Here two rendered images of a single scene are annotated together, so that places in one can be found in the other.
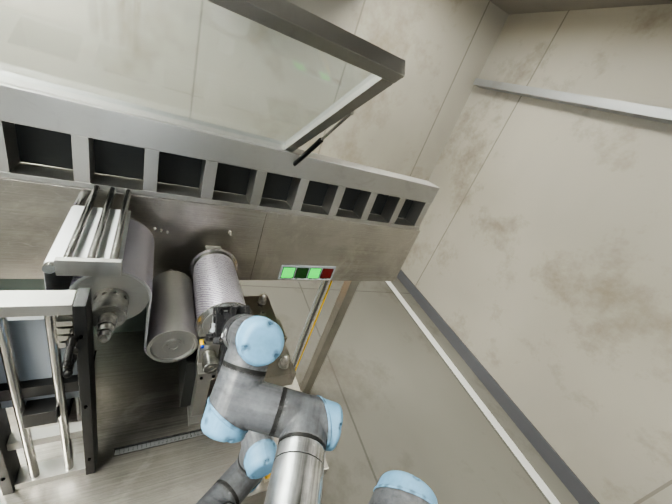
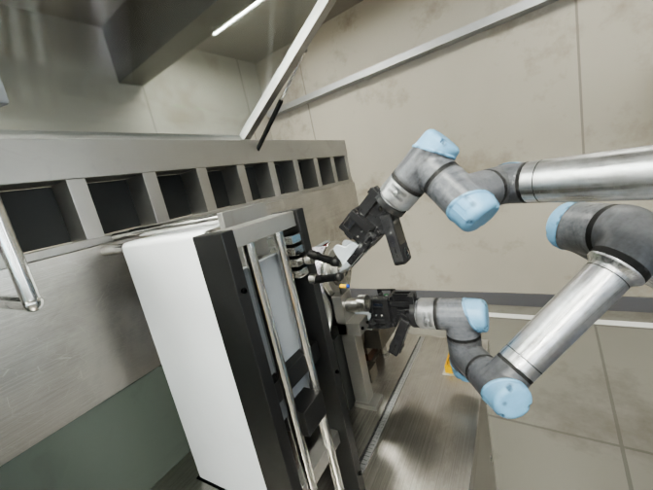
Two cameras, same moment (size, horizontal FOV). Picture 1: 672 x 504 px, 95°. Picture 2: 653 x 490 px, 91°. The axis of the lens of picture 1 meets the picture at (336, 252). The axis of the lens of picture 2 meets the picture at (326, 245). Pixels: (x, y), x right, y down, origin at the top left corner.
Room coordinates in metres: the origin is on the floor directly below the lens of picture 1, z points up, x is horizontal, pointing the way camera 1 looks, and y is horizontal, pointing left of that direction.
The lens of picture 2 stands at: (-0.10, 0.52, 1.47)
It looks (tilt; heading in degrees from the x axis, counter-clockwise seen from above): 11 degrees down; 338
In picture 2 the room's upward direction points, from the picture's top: 12 degrees counter-clockwise
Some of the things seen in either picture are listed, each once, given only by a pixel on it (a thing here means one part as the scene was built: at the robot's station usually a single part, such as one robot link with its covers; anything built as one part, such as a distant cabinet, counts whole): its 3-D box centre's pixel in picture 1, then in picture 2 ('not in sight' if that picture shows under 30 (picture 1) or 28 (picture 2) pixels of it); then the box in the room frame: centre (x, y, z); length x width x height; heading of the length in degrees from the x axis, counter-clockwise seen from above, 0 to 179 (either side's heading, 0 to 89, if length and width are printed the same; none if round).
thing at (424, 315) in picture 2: not in sight; (426, 313); (0.49, 0.05, 1.11); 0.08 x 0.05 x 0.08; 125
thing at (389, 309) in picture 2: not in sight; (395, 309); (0.56, 0.10, 1.12); 0.12 x 0.08 x 0.09; 35
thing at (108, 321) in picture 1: (105, 329); not in sight; (0.41, 0.37, 1.33); 0.06 x 0.03 x 0.03; 35
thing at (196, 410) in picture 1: (203, 384); (359, 349); (0.56, 0.22, 1.05); 0.06 x 0.05 x 0.31; 35
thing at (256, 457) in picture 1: (258, 446); (461, 315); (0.43, 0.01, 1.11); 0.11 x 0.08 x 0.09; 35
